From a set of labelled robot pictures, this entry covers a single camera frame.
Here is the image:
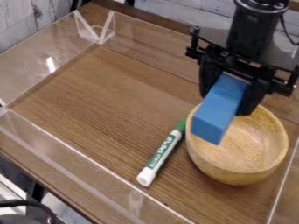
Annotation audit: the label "brown wooden bowl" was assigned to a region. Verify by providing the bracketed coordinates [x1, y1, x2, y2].
[186, 105, 289, 186]

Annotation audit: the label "green and white marker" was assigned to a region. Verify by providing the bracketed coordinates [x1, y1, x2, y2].
[137, 119, 187, 187]

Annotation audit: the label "clear acrylic tray walls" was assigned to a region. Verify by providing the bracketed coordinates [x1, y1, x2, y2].
[0, 4, 299, 224]

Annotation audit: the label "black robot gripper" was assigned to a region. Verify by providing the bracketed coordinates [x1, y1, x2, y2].
[186, 0, 299, 116]

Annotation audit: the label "black cable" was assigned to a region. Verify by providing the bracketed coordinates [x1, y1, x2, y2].
[0, 199, 57, 224]

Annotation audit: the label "black table leg bracket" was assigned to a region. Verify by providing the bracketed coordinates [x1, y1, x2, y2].
[26, 181, 65, 224]

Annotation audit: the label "blue rectangular block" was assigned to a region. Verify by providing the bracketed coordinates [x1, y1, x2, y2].
[191, 74, 249, 144]

